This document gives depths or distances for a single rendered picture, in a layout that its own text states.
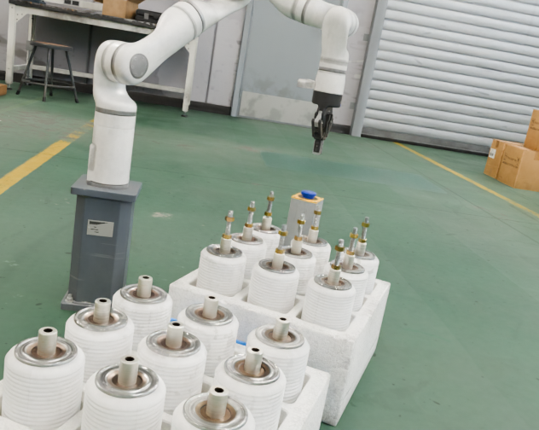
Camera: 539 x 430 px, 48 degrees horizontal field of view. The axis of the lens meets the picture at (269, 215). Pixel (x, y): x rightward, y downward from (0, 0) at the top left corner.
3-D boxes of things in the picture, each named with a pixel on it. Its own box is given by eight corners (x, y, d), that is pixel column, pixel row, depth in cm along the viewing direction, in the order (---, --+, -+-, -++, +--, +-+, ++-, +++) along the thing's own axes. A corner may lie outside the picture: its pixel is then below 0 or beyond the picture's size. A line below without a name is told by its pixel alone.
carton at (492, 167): (515, 177, 525) (524, 143, 517) (529, 183, 502) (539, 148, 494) (483, 172, 521) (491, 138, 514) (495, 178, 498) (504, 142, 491)
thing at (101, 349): (42, 434, 89) (51, 322, 85) (82, 403, 98) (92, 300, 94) (97, 456, 86) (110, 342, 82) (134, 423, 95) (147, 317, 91)
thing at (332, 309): (328, 383, 117) (346, 297, 113) (284, 365, 121) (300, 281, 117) (345, 365, 126) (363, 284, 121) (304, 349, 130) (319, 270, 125)
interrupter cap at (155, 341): (135, 348, 82) (136, 343, 82) (162, 328, 89) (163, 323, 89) (184, 365, 80) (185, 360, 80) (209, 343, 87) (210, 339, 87)
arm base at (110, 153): (84, 186, 140) (91, 111, 135) (91, 177, 148) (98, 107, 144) (125, 191, 141) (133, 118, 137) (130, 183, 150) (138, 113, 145)
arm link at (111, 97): (91, 36, 135) (84, 113, 139) (121, 42, 130) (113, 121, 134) (124, 41, 143) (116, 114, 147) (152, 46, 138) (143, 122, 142)
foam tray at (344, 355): (159, 363, 128) (169, 283, 123) (234, 305, 164) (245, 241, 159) (335, 427, 116) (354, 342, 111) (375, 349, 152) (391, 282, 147)
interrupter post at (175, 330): (161, 346, 84) (164, 324, 83) (170, 339, 86) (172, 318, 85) (176, 351, 83) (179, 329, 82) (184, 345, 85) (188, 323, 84)
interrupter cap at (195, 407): (170, 421, 68) (170, 415, 68) (199, 390, 75) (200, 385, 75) (232, 444, 66) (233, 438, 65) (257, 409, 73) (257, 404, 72)
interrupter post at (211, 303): (199, 317, 95) (201, 298, 94) (205, 312, 97) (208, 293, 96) (212, 322, 94) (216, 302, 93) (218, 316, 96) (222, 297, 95)
